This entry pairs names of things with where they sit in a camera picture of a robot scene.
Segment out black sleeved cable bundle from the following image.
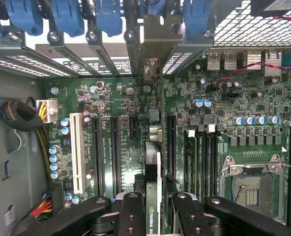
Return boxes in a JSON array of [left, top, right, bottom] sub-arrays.
[[0, 99, 42, 133]]

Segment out graphics card expansion slot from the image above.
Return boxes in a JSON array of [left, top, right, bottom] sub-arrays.
[[165, 114, 177, 177]]

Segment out metal expansion slot cover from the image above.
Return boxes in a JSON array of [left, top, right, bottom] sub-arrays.
[[164, 29, 214, 75], [48, 30, 102, 77], [0, 26, 74, 78], [124, 27, 146, 76], [86, 24, 121, 76]]

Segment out yellow black wire bundle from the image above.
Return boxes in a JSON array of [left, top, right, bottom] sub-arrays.
[[35, 126, 53, 190]]

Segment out CPU socket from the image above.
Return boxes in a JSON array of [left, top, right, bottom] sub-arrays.
[[220, 153, 288, 223]]

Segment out white power connector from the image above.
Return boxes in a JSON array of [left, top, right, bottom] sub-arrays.
[[35, 99, 59, 124]]

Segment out red yellow wire bundle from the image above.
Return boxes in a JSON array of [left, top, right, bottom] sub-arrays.
[[30, 193, 53, 219]]

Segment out short black expansion slot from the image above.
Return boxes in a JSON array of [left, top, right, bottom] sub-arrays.
[[129, 116, 140, 140]]

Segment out green motherboard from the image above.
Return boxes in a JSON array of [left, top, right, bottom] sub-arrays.
[[44, 51, 291, 236]]

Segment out black open PC case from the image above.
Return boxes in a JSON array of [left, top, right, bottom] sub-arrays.
[[0, 0, 291, 236]]

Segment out white PCI expansion slot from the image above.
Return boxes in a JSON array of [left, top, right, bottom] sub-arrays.
[[68, 112, 87, 195]]

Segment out red black twisted wire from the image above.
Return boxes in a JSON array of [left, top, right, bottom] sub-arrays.
[[213, 60, 291, 89]]

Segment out long black expansion slot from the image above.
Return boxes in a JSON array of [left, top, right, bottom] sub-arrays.
[[110, 116, 122, 197], [90, 115, 105, 197]]

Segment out black RAM slot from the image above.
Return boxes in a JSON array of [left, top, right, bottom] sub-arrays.
[[214, 130, 222, 197], [198, 130, 205, 197], [206, 130, 214, 197]]

